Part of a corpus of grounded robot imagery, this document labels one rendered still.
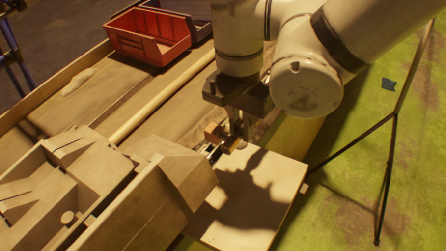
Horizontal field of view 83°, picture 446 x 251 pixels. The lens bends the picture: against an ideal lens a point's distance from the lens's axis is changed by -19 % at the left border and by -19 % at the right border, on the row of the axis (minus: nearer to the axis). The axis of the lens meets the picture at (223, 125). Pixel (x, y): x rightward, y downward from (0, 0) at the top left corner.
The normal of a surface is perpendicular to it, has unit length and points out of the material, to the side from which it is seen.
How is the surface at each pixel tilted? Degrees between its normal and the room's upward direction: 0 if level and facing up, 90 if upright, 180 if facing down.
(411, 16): 95
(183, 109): 0
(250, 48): 93
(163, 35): 88
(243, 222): 0
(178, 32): 88
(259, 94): 0
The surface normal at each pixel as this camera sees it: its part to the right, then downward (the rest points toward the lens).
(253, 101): -0.56, 0.62
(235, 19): -0.22, 0.69
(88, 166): -0.20, -0.75
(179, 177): 0.63, -0.12
